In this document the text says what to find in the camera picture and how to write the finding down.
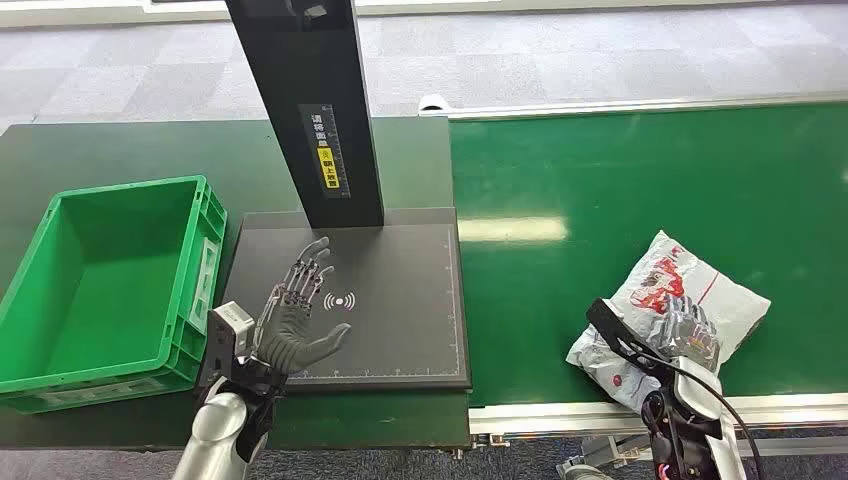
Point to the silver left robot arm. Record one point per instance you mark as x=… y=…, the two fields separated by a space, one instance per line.
x=215 y=424

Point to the green plastic crate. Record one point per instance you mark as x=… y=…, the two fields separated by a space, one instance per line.
x=106 y=291

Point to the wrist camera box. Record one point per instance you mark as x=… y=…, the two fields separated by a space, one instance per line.
x=222 y=338
x=616 y=331

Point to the green conveyor belt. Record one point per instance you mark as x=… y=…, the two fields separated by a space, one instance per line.
x=629 y=199

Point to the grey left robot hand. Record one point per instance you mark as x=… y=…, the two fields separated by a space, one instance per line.
x=288 y=338

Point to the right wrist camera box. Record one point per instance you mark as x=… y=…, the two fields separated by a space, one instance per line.
x=616 y=331

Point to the black and yellow column label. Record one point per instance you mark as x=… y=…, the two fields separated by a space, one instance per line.
x=326 y=152

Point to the white label on crate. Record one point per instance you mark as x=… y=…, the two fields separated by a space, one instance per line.
x=204 y=285

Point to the aluminium conveyor frame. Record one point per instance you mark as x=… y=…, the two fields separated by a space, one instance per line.
x=782 y=407

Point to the white plastic mailer package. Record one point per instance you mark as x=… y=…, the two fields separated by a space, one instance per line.
x=722 y=301

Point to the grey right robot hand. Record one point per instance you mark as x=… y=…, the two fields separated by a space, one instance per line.
x=689 y=331

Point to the black inbound scanner machine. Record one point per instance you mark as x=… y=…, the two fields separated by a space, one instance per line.
x=397 y=298

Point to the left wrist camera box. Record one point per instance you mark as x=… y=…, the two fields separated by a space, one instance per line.
x=222 y=338

